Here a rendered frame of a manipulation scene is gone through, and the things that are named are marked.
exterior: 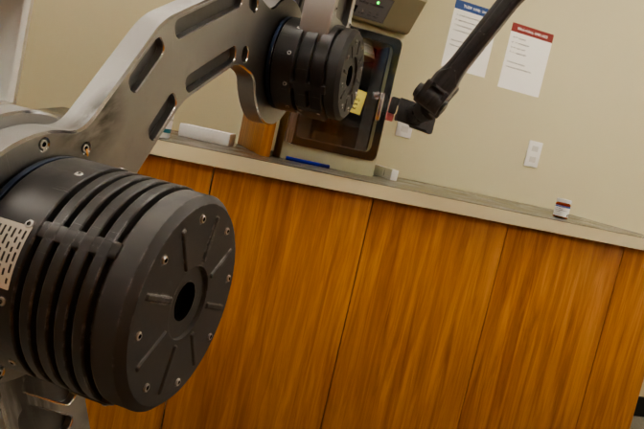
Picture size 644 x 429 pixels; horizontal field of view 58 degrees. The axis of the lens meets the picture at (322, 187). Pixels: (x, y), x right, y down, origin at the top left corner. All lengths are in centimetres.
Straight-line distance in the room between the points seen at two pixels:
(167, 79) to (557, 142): 232
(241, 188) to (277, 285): 29
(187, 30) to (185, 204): 29
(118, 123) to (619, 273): 182
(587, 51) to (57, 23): 216
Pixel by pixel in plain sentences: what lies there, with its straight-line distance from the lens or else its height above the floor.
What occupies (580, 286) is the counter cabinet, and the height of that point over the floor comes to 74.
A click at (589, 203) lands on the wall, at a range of 295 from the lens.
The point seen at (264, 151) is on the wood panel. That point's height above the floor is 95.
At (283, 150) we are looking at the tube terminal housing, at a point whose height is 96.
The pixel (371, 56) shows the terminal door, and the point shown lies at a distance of 188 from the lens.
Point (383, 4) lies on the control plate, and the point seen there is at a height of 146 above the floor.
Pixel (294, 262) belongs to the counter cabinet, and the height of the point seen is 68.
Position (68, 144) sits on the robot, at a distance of 54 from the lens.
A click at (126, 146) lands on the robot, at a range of 60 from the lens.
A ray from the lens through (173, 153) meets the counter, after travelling 148.
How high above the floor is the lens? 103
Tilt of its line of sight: 5 degrees down
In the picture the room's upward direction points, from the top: 13 degrees clockwise
